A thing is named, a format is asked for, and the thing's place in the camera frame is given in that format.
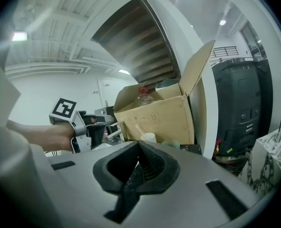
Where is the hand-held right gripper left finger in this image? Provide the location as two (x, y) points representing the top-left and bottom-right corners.
(47, 140), (140, 217)

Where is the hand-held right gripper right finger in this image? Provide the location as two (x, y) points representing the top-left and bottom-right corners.
(123, 140), (260, 224)

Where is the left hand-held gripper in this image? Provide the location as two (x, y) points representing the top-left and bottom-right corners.
(48, 98), (115, 154)

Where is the green cup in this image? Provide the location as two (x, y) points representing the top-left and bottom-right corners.
(161, 139), (181, 149)

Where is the cream cup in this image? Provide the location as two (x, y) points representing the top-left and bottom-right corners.
(140, 132), (157, 143)

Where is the person's left forearm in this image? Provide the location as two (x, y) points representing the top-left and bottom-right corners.
(7, 121), (76, 153)

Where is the white door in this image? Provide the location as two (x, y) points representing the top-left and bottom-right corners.
(97, 77), (115, 109)

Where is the black marble vanity table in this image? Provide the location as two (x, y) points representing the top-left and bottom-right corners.
(179, 143), (203, 155)

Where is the open cardboard box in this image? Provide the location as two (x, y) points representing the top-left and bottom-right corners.
(113, 39), (216, 145)

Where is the clear bottle red label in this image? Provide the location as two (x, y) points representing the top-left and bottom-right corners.
(137, 86), (155, 107)

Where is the black round base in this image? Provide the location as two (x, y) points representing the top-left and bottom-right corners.
(213, 151), (250, 175)

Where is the dark wooden staircase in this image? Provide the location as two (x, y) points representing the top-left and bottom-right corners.
(91, 0), (182, 84)

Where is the large black machine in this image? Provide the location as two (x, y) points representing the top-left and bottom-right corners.
(211, 58), (274, 156)

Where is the white marble vanity cabinet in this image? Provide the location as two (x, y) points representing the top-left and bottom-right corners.
(247, 127), (281, 194)

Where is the long fluorescent ceiling light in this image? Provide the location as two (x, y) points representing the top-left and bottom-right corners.
(11, 32), (28, 42)

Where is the black metal railing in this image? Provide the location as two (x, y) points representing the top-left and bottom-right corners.
(213, 46), (239, 58)

